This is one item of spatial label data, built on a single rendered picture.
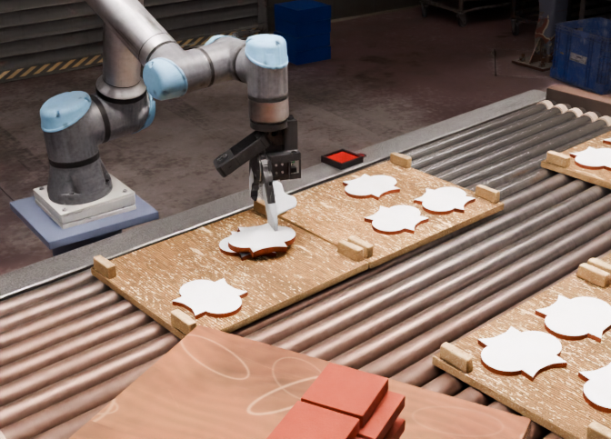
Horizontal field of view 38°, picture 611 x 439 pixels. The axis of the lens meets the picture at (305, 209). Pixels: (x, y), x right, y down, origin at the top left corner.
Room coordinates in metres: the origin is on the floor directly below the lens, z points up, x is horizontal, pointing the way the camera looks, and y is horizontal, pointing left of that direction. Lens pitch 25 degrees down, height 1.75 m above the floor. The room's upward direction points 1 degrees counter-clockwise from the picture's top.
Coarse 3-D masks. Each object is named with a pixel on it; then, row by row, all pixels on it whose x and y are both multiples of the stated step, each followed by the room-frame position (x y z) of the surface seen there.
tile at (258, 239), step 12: (240, 228) 1.60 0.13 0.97; (252, 228) 1.60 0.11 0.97; (264, 228) 1.60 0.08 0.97; (288, 228) 1.60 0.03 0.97; (228, 240) 1.55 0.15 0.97; (240, 240) 1.55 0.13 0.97; (252, 240) 1.55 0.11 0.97; (264, 240) 1.55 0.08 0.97; (276, 240) 1.54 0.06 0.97; (288, 240) 1.55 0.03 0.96; (252, 252) 1.50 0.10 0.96
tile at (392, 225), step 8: (384, 208) 1.73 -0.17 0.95; (392, 208) 1.73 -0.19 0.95; (400, 208) 1.73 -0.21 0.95; (408, 208) 1.72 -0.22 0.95; (416, 208) 1.72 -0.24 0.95; (368, 216) 1.69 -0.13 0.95; (376, 216) 1.69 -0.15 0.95; (384, 216) 1.69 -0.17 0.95; (392, 216) 1.68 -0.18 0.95; (400, 216) 1.68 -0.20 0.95; (408, 216) 1.68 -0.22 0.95; (416, 216) 1.68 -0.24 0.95; (424, 216) 1.68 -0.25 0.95; (376, 224) 1.65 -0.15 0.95; (384, 224) 1.65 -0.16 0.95; (392, 224) 1.65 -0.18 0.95; (400, 224) 1.64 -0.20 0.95; (408, 224) 1.64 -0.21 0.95; (416, 224) 1.65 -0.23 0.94; (376, 232) 1.63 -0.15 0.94; (384, 232) 1.62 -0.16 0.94; (392, 232) 1.62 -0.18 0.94; (400, 232) 1.62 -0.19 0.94; (408, 232) 1.63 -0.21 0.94
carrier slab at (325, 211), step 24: (384, 168) 1.98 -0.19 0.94; (408, 168) 1.97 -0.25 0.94; (312, 192) 1.84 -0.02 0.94; (336, 192) 1.84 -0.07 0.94; (408, 192) 1.83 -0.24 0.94; (288, 216) 1.71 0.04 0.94; (312, 216) 1.71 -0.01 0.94; (336, 216) 1.71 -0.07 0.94; (360, 216) 1.71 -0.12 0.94; (432, 216) 1.70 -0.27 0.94; (456, 216) 1.70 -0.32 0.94; (480, 216) 1.71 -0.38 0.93; (336, 240) 1.60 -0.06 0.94; (384, 240) 1.59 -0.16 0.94; (408, 240) 1.59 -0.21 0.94; (432, 240) 1.62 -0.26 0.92
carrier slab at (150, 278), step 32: (224, 224) 1.68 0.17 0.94; (256, 224) 1.68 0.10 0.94; (288, 224) 1.67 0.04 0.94; (128, 256) 1.54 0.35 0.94; (160, 256) 1.54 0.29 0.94; (192, 256) 1.54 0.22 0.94; (224, 256) 1.53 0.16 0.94; (288, 256) 1.53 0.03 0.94; (320, 256) 1.53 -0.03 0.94; (128, 288) 1.42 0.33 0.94; (160, 288) 1.41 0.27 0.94; (256, 288) 1.41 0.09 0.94; (288, 288) 1.41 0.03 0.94; (320, 288) 1.42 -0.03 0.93; (160, 320) 1.31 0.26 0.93; (224, 320) 1.30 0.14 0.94; (256, 320) 1.32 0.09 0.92
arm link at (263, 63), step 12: (252, 36) 1.58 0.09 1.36; (264, 36) 1.58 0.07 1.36; (276, 36) 1.58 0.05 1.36; (252, 48) 1.54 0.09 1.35; (264, 48) 1.53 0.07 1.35; (276, 48) 1.54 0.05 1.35; (240, 60) 1.57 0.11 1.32; (252, 60) 1.54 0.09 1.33; (264, 60) 1.53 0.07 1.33; (276, 60) 1.54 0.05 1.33; (240, 72) 1.57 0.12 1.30; (252, 72) 1.54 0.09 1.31; (264, 72) 1.53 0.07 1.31; (276, 72) 1.54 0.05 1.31; (252, 84) 1.54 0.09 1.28; (264, 84) 1.53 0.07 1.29; (276, 84) 1.54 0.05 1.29; (252, 96) 1.54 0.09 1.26; (264, 96) 1.53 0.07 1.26; (276, 96) 1.54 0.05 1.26
